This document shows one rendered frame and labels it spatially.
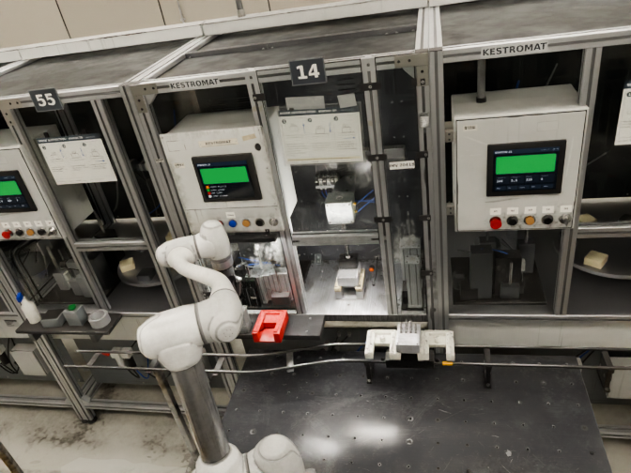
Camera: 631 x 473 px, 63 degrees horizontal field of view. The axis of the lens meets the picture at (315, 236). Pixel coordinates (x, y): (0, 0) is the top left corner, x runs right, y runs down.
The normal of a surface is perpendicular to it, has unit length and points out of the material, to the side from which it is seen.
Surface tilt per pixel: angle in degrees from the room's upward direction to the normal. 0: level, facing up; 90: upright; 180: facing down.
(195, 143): 90
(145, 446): 0
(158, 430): 0
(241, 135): 90
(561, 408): 0
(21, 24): 90
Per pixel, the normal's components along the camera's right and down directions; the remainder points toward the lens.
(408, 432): -0.15, -0.84
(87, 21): -0.18, 0.54
